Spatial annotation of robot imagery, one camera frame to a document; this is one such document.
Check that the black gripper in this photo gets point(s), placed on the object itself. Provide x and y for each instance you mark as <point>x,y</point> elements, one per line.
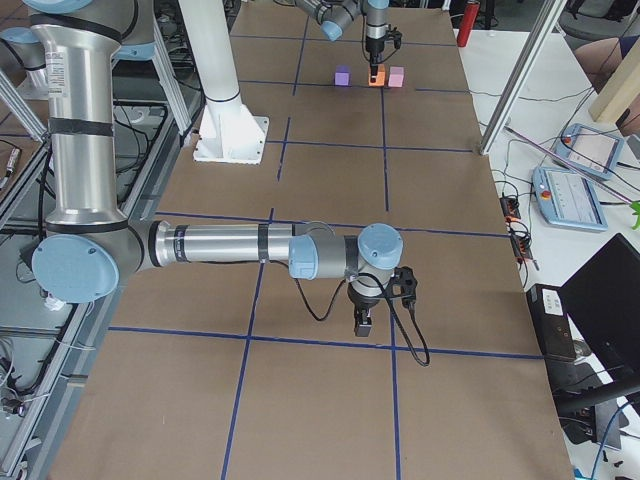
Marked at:
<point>360,303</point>
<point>374,45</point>

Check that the orange foam block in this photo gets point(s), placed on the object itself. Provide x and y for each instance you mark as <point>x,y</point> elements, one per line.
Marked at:
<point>380,80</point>

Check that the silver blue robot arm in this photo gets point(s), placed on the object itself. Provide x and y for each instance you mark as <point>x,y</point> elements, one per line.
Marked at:
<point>335,18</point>
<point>90,246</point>

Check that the pink foam block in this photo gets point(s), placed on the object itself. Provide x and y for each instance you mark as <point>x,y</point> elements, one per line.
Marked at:
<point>396,77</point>

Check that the purple foam block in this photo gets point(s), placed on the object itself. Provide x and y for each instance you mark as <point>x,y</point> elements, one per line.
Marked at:
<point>342,76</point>

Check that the red cylinder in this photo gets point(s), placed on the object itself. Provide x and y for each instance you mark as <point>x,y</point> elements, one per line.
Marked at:
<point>467,23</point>

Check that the silver reacher grabber tool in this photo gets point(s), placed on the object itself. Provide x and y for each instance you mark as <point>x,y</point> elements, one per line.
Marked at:
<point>634,205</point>

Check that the black box device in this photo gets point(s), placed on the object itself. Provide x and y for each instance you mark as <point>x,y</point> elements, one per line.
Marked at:
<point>550,323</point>

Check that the near blue teach pendant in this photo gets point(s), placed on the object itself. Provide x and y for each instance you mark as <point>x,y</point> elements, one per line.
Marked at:
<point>567,200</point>

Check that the blue teach pendant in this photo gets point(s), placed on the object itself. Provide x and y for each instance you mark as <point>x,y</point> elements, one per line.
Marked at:
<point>592,151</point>
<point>567,200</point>

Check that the far blue teach pendant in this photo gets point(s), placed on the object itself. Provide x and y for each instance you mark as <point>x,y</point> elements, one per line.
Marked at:
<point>592,151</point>

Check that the black laptop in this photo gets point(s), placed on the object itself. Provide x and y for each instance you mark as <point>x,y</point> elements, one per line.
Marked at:
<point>602,300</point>

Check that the wooden beam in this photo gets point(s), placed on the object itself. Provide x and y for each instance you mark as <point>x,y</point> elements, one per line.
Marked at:
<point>620,91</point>

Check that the white camera post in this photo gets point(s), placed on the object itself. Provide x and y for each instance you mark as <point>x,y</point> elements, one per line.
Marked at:
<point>228,132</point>

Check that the aluminium frame post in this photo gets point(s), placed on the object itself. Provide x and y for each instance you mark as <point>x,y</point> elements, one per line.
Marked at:
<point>542,28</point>

